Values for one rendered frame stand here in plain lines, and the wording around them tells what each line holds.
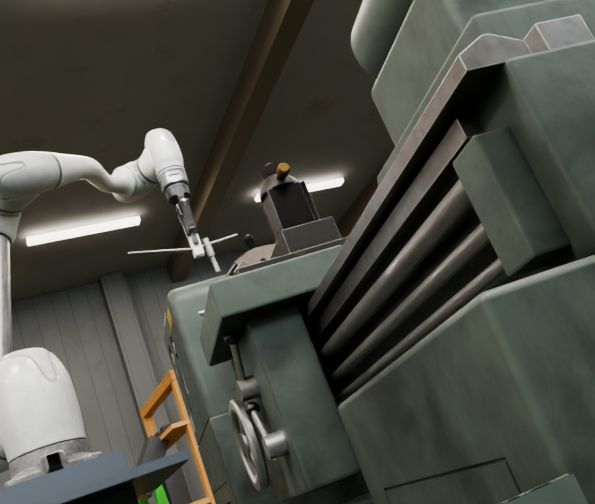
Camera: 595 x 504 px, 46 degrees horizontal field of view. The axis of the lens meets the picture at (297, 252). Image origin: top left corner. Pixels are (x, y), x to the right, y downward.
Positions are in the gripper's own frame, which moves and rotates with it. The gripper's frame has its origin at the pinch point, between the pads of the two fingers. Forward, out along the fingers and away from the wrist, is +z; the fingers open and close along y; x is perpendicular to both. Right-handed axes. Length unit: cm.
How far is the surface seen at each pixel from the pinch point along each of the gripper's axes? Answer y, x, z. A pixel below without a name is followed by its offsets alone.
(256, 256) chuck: 24.1, 10.3, 16.8
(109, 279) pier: -685, 2, -251
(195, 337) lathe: 8.5, -10.1, 29.4
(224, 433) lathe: 9, -11, 57
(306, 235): 89, 3, 38
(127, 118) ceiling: -335, 40, -260
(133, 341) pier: -686, 9, -162
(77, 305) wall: -700, -45, -234
